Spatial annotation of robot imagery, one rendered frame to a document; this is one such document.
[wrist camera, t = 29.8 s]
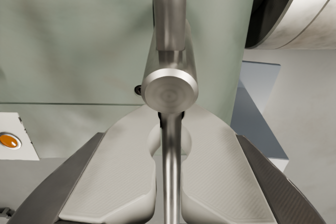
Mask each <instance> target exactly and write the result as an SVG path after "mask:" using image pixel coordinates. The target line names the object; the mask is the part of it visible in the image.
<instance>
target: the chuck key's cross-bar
mask: <svg viewBox="0 0 336 224"><path fill-rule="evenodd" d="M153 6H154V22H155V38H156V50H157V51H183V50H185V33H186V7H187V0H153ZM182 114H183V112H179V113H172V114H168V113H160V119H161V141H162V176H163V211H164V224H180V190H181V131H182Z"/></svg>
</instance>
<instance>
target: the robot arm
mask: <svg viewBox="0 0 336 224"><path fill-rule="evenodd" d="M160 128H161V113H160V112H158V111H155V110H153V109H152V108H150V107H149V106H148V105H147V104H144V105H142V106H140V107H139V108H137V109H135V110H133V111H131V112H130V113H128V114H127V115H125V116H124V117H122V118H121V119H119V120H118V121H117V122H116V123H114V124H113V125H112V126H111V127H110V128H109V129H108V130H106V131H105V132H98V133H96V134H95V135H94V136H93V137H92V138H91V139H90V140H88V141H87V142H86V143H85V144H84V145H83V146H82V147H81V148H79V149H78V150H77V151H76V152H75V153H74V154H73V155H71V156H70V157H69V158H68V159H67V160H66V161H65V162H64V163H62V164H61V165H60V166H59V167H58V168H57V169H56V170H54V171H53V172H52V173H51V174H50V175H49V176H48V177H47V178H46V179H45V180H43V181H42V182H41V183H40V184H39V185H38V186H37V187H36V188H35V189H34V191H33V192H32V193H31V194H30V195H29V196H28V197H27V198H26V199H25V200H24V202H23V203H22V204H21V205H20V206H19V208H18V209H17V210H16V211H15V213H14V214H13V215H12V216H11V218H10V219H9V220H8V222H7V223H6V224H145V223H147V222H148V221H150V220H151V219H152V217H153V215H154V213H155V205H156V197H157V179H156V164H155V161H154V159H153V155H154V154H155V152H156V151H157V150H158V149H159V147H160V146H161V131H160ZM181 148H182V149H183V150H184V151H185V153H186V155H187V157H186V158H185V160H184V161H183V162H182V165H181V189H180V196H181V215H182V218H183V220H184V221H185V222H186V223H180V224H327V223H326V222H325V221H324V219H323V218H322V216H321V215H320V214H319V212H318V211H317V210H316V209H315V207H314V206H313V205H312V204H311V202H310V201H309V200H308V199H307V198H306V196H305V195H304V194H303V193H302V192H301V191H300V190H299V189H298V188H297V187H296V186H295V185H294V183H293V182H292V181H291V180H290V179H288V178H287V177H286V176H285V175H284V174H283V173H282V172H281V171H280V170H279V169H278V168H277V167H276V166H275V165H274V164H273V163H272V162H271V161H270V160H269V159H268V158H267V157H266V156H265V155H264V154H263V153H262V152H261V151H260V150H259V149H258V148H257V147H256V146H255V145H254V144H253V143H252V142H251V141H250V140H249V139H248V138H247V137H246V136H245V135H238V134H237V133H236V132H235V131H234V130H233V129H232V128H231V127H230V126H228V125H227V124H226V123H225V122H224V121H223V120H221V119H220V118H219V117H217V116H216V115H214V114H213V113H211V112H209V111H208V110H206V109H205V108H203V107H201V106H200V105H198V104H196V103H194V104H193V105H192V106H191V107H190V108H189V109H187V110H185V111H183V112H182V120H181Z"/></svg>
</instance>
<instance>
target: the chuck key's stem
mask: <svg viewBox="0 0 336 224"><path fill-rule="evenodd" d="M140 93H141V97H142V99H143V101H144V102H145V103H146V104H147V105H148V106H149V107H150V108H151V109H153V110H155V111H157V112H160V113H164V114H176V113H180V112H183V111H186V110H187V109H189V108H190V107H191V106H193V104H194V103H195V102H196V100H197V98H198V95H199V87H198V80H197V72H196V64H195V57H194V49H193V41H192V34H191V27H190V24H189V22H188V20H187V19H186V20H185V47H184V50H163V51H162V50H157V47H156V30H155V26H154V30H153V35H152V39H151V43H150V48H149V52H148V57H147V61H146V66H145V70H144V75H143V79H142V84H141V89H140Z"/></svg>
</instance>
